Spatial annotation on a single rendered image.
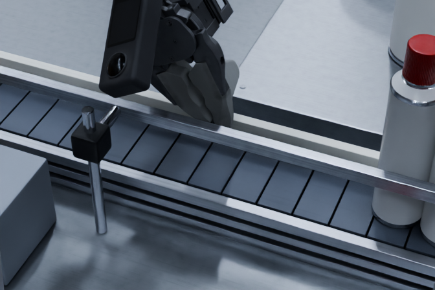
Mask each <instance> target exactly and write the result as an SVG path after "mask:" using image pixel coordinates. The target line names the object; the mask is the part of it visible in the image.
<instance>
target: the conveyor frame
mask: <svg viewBox="0 0 435 290"><path fill-rule="evenodd" d="M0 145H3V146H7V147H9V148H14V149H16V150H20V151H24V152H27V153H30V154H33V155H37V156H40V157H43V158H46V159H47V162H48V167H49V174H50V182H51V184H55V185H57V186H60V187H64V188H67V189H70V190H74V191H76V192H80V193H83V194H86V195H90V196H92V194H91V183H90V178H89V168H88V162H87V161H85V160H81V159H78V158H76V157H74V155H73V152H72V151H70V150H66V149H63V148H59V147H57V146H53V145H50V144H46V143H43V142H40V141H36V140H32V139H29V138H26V137H22V136H19V135H15V134H13V133H9V132H6V131H2V130H0ZM100 167H101V174H102V186H103V192H104V200H105V201H109V202H112V203H115V204H118V205H122V206H126V207H128V208H132V209H135V210H138V211H141V212H145V213H147V214H151V215H154V216H157V217H160V218H164V219H167V220H170V221H174V222H176V223H180V224H183V225H186V226H189V227H193V228H195V229H199V230H203V231H205V232H209V233H212V234H216V235H218V236H222V237H225V238H228V239H231V240H235V241H238V242H241V243H245V244H247V245H252V246H254V247H257V248H260V249H264V250H267V251H271V252H274V253H277V254H281V255H283V256H287V257H290V258H293V259H296V260H300V261H302V262H306V263H310V264H312V265H316V266H319V267H322V268H325V269H329V270H331V271H335V272H338V273H341V274H345V275H348V276H352V277H354V278H358V279H361V280H364V281H367V282H371V283H373V284H377V285H381V286H383V287H387V288H390V289H393V290H433V287H434V282H435V258H431V257H429V256H425V255H422V254H418V253H415V252H412V251H408V250H405V249H401V248H398V247H395V246H391V245H387V244H385V243H381V242H378V241H374V240H370V239H368V238H364V237H361V236H357V235H354V234H350V233H347V232H344V231H341V230H337V229H333V228H330V227H327V226H324V225H320V224H317V223H313V222H310V221H306V220H304V219H300V218H297V217H293V216H289V215H287V214H283V213H280V212H276V211H273V210H269V209H266V208H263V207H260V206H256V205H252V204H249V203H245V202H243V201H238V200H236V199H232V198H229V197H225V196H223V195H219V194H215V193H212V192H208V191H206V190H202V189H198V188H195V187H192V186H188V185H185V184H181V183H178V182H175V181H171V180H168V179H164V178H162V177H157V176H155V175H151V174H148V173H144V172H140V171H138V170H134V169H131V168H127V167H124V166H121V165H117V164H114V163H111V162H107V161H103V160H101V162H100Z"/></svg>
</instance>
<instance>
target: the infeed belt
mask: <svg viewBox="0 0 435 290"><path fill-rule="evenodd" d="M84 107H85V106H81V105H79V104H74V103H72V102H68V101H64V100H60V99H57V98H53V97H50V96H46V95H42V94H39V93H35V92H32V91H28V90H25V89H21V88H18V87H14V86H11V85H7V84H2V83H0V130H2V131H6V132H9V133H13V134H15V135H19V136H22V137H26V138H29V139H32V140H36V141H40V142H43V143H46V144H50V145H53V146H57V147H59V148H63V149H66V150H70V151H73V149H72V144H71V135H72V133H73V132H74V130H75V129H76V128H77V127H78V126H79V125H80V123H81V122H82V121H83V120H82V109H83V108H84ZM110 132H111V149H110V150H109V151H108V152H107V154H106V155H105V157H104V158H103V161H107V162H111V163H114V164H117V165H121V166H124V167H127V168H131V169H134V170H138V171H140V172H144V173H148V174H151V175H155V176H157V177H162V178H164V179H168V180H171V181H175V182H178V183H181V184H185V185H188V186H192V187H195V188H198V189H202V190H206V191H208V192H212V193H215V194H219V195H223V196H225V197H229V198H232V199H236V200H238V201H243V202H245V203H249V204H252V205H256V206H260V207H263V208H266V209H269V210H273V211H276V212H280V213H283V214H287V215H289V216H293V217H296V218H300V219H304V220H306V221H310V222H313V223H317V224H320V225H324V226H327V227H330V228H333V229H337V230H341V231H344V232H347V233H350V234H354V235H357V236H361V237H364V238H368V239H370V240H374V241H378V242H381V243H385V244H387V245H391V246H395V247H398V248H401V249H405V250H408V251H412V252H415V253H418V254H422V255H425V256H429V257H431V258H435V247H434V246H432V245H431V244H429V243H428V242H427V241H425V239H424V238H423V236H422V235H421V233H420V230H419V224H420V222H419V223H418V224H417V225H415V226H413V227H410V228H407V229H395V228H392V227H388V226H386V225H384V224H382V223H381V222H379V221H378V220H377V219H376V218H375V216H374V215H373V213H372V201H373V196H374V188H375V187H374V186H370V185H367V184H362V183H358V182H355V181H351V180H348V179H344V178H341V177H337V176H334V175H330V174H327V173H323V172H318V171H316V170H312V169H309V168H304V167H301V166H297V165H295V164H290V163H288V162H284V161H279V160H276V159H272V158H269V157H265V156H262V155H258V154H255V153H251V152H248V151H244V150H239V149H237V148H233V147H230V146H226V145H222V144H218V143H215V142H211V141H209V140H204V139H200V138H197V137H193V136H190V135H186V134H183V133H179V132H176V131H172V130H169V129H164V128H160V127H158V126H153V125H151V124H147V123H143V122H139V121H136V120H132V119H130V118H125V117H121V116H119V117H118V118H117V119H116V120H115V122H114V123H113V124H112V126H111V127H110Z"/></svg>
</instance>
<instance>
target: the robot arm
mask: <svg viewBox="0 0 435 290"><path fill-rule="evenodd" d="M223 2H224V4H225V6H224V7H223V8H222V9H221V8H220V6H219V5H218V2H217V1H216V0H113V4H112V9H111V16H110V20H109V27H108V31H107V39H106V46H105V51H104V58H103V62H102V69H101V73H100V81H99V85H98V86H99V89H100V90H101V91H102V92H104V93H105V94H107V95H109V96H112V97H113V98H119V97H122V96H127V95H132V94H135V93H140V92H143V91H147V90H148V89H149V88H150V84H152V86H154V88H156V90H158V91H159V92H160V93H161V94H162V95H163V96H165V97H166V98H167V99H168V100H169V101H170V102H171V103H172V104H173V105H175V106H179V107H180V108H181V109H182V110H183V111H184V112H186V113H187V114H189V115H190V116H191V117H193V118H195V119H198V120H202V121H205V122H209V123H213V124H217V125H220V126H225V127H227V128H231V127H232V123H233V118H234V109H233V101H232V97H233V94H234V91H235V88H236V85H237V82H238V79H239V77H240V71H239V68H238V65H237V64H236V62H235V61H234V60H226V61H225V57H224V54H223V51H222V49H221V46H220V44H219V43H218V42H217V41H216V40H215V39H214V38H213V37H212V36H213V35H214V34H215V33H216V31H217V30H218V28H219V27H220V25H219V24H220V23H221V22H222V24H224V23H226V21H227V20H228V18H229V17H230V16H231V14H232V13H233V9H232V8H231V6H230V4H229V2H228V1H227V0H223ZM193 61H195V63H196V64H195V65H194V67H192V66H191V65H190V64H189V63H192V62H193Z"/></svg>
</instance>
